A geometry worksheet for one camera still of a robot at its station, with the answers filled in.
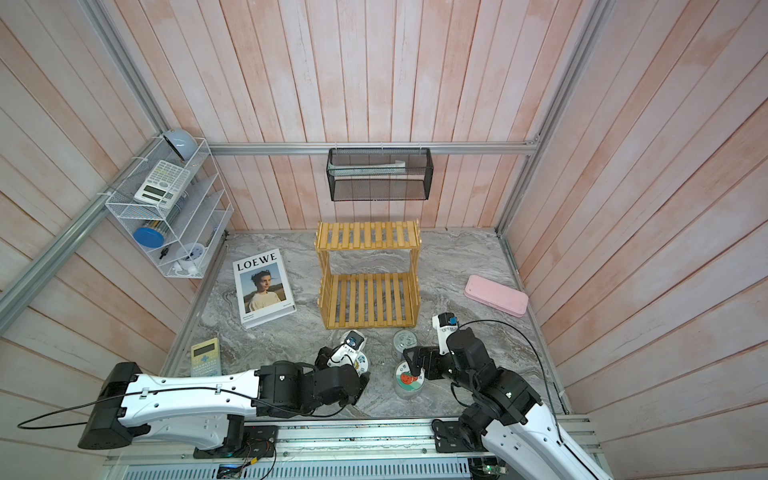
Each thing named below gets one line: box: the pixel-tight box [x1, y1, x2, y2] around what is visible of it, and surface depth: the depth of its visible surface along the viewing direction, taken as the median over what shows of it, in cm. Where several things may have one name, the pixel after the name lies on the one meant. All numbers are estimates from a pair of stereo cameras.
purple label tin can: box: [392, 329, 418, 362], surface depth 84 cm
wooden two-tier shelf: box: [314, 220, 422, 330], surface depth 97 cm
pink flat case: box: [464, 274, 529, 318], surface depth 101 cm
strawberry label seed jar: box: [394, 360, 425, 400], surface depth 76 cm
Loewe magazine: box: [232, 248, 297, 329], surface depth 100 cm
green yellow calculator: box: [190, 338, 221, 377], surface depth 87 cm
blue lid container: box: [133, 227, 164, 248], surface depth 78 cm
